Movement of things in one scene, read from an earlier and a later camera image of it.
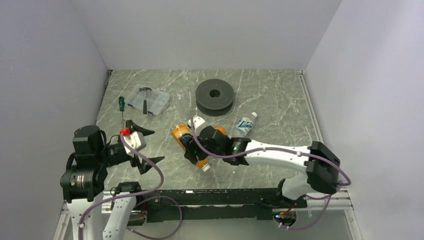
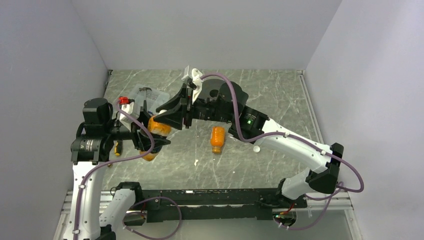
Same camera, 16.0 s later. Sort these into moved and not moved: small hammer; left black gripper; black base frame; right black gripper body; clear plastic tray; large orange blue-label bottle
Moved: right black gripper body; left black gripper; large orange blue-label bottle
Not moved: small hammer; clear plastic tray; black base frame
